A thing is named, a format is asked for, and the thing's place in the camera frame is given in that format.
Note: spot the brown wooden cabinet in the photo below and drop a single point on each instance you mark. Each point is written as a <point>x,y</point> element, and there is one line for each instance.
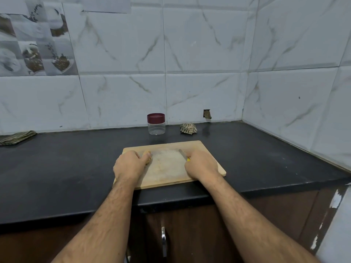
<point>192,227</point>

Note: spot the decorative picture tiles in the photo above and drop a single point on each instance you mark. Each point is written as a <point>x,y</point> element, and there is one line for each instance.
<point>33,41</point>

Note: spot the folded green cloth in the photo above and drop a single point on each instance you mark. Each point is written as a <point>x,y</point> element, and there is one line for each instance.
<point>16,138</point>

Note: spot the clear jar maroon lid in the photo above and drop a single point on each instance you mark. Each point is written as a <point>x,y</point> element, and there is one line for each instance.
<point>156,129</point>

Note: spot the black countertop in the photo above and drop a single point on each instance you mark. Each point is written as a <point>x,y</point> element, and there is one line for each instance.
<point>55,172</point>

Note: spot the person's left forearm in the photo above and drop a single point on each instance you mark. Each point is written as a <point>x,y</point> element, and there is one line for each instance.
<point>98,224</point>

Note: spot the crumpled patterned cloth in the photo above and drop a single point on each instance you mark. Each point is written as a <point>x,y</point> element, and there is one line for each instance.
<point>188,129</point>

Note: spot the person's right hand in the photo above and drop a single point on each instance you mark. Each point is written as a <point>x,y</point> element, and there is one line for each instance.
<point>202,166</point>

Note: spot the person's left hand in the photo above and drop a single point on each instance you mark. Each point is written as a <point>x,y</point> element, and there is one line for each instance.
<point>130,168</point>

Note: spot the wooden cutting board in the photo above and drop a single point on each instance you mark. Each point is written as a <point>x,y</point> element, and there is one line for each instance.
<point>164,167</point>

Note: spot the person's right forearm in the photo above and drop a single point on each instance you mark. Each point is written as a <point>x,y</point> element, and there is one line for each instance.
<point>258,224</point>

